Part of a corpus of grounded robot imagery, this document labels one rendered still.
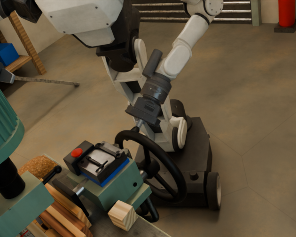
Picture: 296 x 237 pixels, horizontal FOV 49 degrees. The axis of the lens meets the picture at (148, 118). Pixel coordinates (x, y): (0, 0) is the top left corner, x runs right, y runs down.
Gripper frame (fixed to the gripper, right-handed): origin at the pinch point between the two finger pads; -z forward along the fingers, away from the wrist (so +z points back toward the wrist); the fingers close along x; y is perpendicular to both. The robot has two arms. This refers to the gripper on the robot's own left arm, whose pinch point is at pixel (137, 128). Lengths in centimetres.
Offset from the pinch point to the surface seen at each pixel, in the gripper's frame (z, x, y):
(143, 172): -12.1, -7.5, 8.4
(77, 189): -22.1, 6.8, 24.6
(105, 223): -26.0, -3.0, 27.1
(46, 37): 80, 163, -332
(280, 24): 160, -79, -179
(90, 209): -25.6, 1.7, 22.5
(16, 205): -28.2, 15.8, 37.5
